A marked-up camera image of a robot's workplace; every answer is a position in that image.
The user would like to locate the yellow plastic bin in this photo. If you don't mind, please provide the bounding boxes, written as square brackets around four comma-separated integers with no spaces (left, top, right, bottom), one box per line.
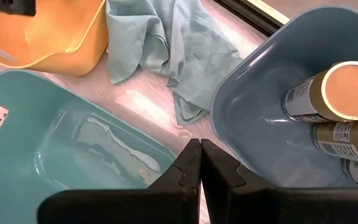
[0,0,110,78]

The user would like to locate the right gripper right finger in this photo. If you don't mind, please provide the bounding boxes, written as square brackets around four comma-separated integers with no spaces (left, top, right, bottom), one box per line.
[200,138,358,224]

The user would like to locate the light blue cloth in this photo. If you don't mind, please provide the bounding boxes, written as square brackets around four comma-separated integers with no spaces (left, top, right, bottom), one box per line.
[105,0,245,126]

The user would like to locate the blue-grey plastic bin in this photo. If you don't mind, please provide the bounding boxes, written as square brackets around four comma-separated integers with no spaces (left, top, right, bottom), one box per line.
[209,5,358,190]

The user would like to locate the black aluminium frame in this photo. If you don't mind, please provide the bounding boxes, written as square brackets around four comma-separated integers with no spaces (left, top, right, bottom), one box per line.
[212,0,291,38]

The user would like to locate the teal plastic bin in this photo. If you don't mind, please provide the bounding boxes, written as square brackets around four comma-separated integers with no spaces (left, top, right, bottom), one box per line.
[0,69,177,224]

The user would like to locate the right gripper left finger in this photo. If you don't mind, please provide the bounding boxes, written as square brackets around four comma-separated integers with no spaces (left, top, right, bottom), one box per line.
[37,138,203,224]

